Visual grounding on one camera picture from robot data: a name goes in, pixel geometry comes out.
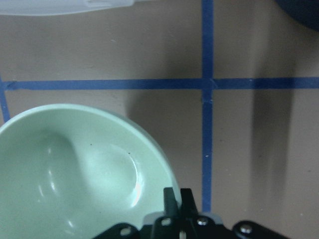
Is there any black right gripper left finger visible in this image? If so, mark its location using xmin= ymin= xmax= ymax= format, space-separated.
xmin=143 ymin=188 xmax=180 ymax=239

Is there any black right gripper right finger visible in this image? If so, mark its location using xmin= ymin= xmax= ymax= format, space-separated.
xmin=179 ymin=188 xmax=221 ymax=239

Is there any clear plastic food container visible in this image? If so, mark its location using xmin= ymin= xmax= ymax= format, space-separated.
xmin=0 ymin=0 xmax=135 ymax=16

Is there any dark blue saucepan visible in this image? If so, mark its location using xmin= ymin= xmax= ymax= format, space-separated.
xmin=276 ymin=0 xmax=319 ymax=31

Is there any green bowl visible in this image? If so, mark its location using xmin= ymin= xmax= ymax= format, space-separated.
xmin=0 ymin=104 xmax=181 ymax=239

